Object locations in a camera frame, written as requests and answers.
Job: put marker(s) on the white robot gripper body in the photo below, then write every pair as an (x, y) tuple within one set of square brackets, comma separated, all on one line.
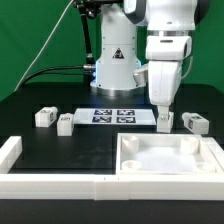
[(164, 78)]

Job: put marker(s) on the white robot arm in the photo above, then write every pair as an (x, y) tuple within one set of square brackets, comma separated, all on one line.
[(143, 45)]

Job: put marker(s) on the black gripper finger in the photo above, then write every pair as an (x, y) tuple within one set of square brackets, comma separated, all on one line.
[(163, 113)]

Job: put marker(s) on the white marker tag sheet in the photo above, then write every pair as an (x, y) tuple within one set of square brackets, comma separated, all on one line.
[(101, 116)]

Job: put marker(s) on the white U-shaped fence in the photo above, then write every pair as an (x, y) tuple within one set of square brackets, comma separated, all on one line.
[(104, 187)]

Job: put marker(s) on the white square tabletop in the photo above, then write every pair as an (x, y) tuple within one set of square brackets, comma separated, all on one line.
[(169, 154)]

